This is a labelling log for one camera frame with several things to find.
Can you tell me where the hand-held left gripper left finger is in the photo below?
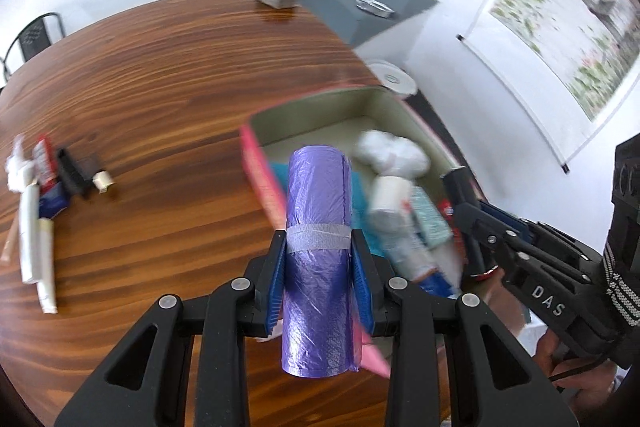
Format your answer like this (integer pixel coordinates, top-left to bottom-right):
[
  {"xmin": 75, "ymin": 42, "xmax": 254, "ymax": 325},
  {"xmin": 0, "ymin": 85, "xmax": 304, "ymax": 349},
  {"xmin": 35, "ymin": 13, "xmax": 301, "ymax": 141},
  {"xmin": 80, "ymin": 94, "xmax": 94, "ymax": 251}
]
[{"xmin": 54, "ymin": 229, "xmax": 288, "ymax": 427}]

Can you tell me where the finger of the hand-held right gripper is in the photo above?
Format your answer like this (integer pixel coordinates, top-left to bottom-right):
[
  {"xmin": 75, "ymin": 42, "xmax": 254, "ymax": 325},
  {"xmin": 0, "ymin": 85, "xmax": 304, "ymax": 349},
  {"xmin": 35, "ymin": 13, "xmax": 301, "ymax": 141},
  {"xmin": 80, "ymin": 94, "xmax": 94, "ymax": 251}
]
[
  {"xmin": 480, "ymin": 202, "xmax": 538, "ymax": 248},
  {"xmin": 457, "ymin": 204, "xmax": 521, "ymax": 278}
]

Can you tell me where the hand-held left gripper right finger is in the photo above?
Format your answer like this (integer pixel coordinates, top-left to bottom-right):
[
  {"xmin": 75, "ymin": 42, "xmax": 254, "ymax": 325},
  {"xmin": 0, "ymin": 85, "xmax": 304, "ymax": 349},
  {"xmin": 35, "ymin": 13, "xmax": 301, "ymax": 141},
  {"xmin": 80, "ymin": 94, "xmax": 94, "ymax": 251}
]
[{"xmin": 350, "ymin": 229, "xmax": 581, "ymax": 427}]

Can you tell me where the purple garbage bag roll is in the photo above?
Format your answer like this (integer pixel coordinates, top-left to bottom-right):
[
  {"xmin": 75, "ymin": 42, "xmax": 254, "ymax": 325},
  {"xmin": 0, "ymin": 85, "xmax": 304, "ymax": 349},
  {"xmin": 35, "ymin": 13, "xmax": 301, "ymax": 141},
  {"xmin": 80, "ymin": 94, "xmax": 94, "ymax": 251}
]
[{"xmin": 279, "ymin": 145, "xmax": 362, "ymax": 378}]

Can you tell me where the red can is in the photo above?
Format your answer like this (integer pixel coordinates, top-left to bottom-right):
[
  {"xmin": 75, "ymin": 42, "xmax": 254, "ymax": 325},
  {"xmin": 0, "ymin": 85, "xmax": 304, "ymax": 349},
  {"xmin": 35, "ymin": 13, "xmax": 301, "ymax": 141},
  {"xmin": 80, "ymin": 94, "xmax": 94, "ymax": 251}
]
[{"xmin": 440, "ymin": 166, "xmax": 497, "ymax": 284}]

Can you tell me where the light teal box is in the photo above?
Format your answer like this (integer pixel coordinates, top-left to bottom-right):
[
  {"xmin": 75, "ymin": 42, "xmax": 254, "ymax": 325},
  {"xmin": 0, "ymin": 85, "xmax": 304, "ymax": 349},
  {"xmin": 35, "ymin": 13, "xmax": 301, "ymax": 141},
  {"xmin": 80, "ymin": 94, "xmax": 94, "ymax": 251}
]
[{"xmin": 410, "ymin": 187, "xmax": 453, "ymax": 253}]

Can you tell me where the blue and white packet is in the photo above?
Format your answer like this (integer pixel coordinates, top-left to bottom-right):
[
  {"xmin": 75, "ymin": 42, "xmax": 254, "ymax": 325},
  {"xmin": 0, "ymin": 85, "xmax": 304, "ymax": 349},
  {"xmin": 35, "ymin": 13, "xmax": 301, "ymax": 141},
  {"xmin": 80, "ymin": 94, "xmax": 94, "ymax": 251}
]
[{"xmin": 415, "ymin": 267, "xmax": 463, "ymax": 300}]

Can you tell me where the teal bottle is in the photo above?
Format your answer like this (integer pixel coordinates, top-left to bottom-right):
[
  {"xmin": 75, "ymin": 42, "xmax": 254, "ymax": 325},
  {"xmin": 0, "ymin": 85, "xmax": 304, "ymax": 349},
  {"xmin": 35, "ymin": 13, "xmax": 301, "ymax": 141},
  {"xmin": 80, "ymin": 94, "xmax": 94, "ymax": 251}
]
[{"xmin": 270, "ymin": 161, "xmax": 373, "ymax": 240}]

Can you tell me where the clear plastic bag bundle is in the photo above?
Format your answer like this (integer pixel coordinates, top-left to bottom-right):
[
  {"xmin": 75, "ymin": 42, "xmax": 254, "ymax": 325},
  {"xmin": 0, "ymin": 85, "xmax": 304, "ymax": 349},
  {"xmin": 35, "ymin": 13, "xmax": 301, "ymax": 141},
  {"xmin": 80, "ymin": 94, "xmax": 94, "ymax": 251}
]
[{"xmin": 355, "ymin": 129, "xmax": 432, "ymax": 180}]

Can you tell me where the pink storage box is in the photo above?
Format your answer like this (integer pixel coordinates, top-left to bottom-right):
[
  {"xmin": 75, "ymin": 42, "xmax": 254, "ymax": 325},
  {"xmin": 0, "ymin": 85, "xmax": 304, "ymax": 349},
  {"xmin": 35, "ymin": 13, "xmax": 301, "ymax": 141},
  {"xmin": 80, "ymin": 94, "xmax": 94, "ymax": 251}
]
[{"xmin": 239, "ymin": 85, "xmax": 493, "ymax": 380}]

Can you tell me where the red snack packet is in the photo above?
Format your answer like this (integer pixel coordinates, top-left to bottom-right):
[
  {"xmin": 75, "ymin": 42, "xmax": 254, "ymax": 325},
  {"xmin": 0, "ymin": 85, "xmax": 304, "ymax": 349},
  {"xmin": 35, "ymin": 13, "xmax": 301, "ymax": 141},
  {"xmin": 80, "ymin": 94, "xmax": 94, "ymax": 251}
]
[{"xmin": 32, "ymin": 134, "xmax": 58, "ymax": 185}]

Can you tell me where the bag of cotton balls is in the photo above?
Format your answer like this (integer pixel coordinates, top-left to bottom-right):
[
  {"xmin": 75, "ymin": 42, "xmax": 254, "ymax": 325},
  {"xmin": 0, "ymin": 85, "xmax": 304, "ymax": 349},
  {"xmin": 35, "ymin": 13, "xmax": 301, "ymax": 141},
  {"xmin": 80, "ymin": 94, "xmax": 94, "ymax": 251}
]
[{"xmin": 4, "ymin": 134, "xmax": 37, "ymax": 195}]

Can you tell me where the wooden desktop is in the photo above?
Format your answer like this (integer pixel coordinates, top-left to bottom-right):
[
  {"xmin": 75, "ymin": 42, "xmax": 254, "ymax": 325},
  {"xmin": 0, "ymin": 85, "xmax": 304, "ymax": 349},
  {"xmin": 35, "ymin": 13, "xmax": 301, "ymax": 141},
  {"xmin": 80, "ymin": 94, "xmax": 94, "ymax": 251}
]
[{"xmin": 0, "ymin": 0, "xmax": 451, "ymax": 427}]

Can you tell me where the person's right hand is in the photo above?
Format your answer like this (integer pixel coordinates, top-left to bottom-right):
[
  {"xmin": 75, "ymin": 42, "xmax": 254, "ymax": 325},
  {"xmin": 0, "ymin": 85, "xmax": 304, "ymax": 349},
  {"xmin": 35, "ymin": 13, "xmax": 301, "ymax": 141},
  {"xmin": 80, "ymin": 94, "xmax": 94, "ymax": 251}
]
[{"xmin": 535, "ymin": 327, "xmax": 621, "ymax": 413}]

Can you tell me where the white round floor device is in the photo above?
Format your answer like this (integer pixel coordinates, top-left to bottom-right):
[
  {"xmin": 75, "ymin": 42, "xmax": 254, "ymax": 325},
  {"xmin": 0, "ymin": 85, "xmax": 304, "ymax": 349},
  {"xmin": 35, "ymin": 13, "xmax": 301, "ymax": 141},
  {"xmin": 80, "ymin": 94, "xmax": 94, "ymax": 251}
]
[{"xmin": 367, "ymin": 61, "xmax": 418, "ymax": 95}]

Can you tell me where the brown lipstick with gold cap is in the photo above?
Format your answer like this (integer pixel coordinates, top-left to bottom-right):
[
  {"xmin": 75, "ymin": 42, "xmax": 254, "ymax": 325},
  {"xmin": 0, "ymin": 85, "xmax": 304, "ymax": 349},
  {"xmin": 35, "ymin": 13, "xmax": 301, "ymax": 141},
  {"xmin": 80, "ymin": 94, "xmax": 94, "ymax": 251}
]
[{"xmin": 80, "ymin": 159, "xmax": 115, "ymax": 195}]

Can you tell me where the black comb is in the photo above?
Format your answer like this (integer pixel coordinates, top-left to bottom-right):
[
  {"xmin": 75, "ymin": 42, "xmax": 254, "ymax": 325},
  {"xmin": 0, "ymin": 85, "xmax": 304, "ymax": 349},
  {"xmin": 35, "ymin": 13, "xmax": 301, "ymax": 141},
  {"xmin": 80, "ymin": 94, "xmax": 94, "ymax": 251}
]
[{"xmin": 56, "ymin": 148, "xmax": 93, "ymax": 198}]

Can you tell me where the white tube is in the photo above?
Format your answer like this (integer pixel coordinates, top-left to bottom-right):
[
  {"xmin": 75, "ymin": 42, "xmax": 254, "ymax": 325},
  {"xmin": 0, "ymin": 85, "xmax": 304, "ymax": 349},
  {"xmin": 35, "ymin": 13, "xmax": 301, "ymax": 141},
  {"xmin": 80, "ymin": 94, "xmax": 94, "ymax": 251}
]
[{"xmin": 36, "ymin": 217, "xmax": 58, "ymax": 314}]

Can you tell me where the foil ashtray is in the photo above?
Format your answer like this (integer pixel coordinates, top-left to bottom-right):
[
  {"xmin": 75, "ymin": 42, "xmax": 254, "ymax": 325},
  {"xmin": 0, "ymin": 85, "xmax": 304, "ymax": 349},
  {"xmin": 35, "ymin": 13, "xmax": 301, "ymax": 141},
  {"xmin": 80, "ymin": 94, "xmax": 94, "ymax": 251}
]
[{"xmin": 355, "ymin": 0, "xmax": 396, "ymax": 18}]

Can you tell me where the white rectangular box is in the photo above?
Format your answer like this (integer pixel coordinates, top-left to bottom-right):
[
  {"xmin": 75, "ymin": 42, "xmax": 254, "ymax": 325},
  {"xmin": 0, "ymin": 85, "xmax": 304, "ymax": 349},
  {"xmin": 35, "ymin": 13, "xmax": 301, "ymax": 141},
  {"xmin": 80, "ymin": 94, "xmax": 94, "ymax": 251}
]
[{"xmin": 20, "ymin": 184, "xmax": 43, "ymax": 285}]

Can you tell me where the black metal chair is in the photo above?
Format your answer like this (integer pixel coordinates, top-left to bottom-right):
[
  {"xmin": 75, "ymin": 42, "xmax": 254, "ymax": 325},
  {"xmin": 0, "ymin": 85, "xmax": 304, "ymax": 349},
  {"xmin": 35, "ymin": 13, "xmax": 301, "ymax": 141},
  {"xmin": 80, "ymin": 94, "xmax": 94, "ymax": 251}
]
[{"xmin": 0, "ymin": 12, "xmax": 68, "ymax": 82}]

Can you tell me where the wall poster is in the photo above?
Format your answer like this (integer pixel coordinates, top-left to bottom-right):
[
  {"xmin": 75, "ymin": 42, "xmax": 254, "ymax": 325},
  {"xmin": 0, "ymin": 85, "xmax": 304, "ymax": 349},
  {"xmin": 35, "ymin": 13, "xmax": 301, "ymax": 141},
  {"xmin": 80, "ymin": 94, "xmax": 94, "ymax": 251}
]
[{"xmin": 457, "ymin": 0, "xmax": 640, "ymax": 172}]

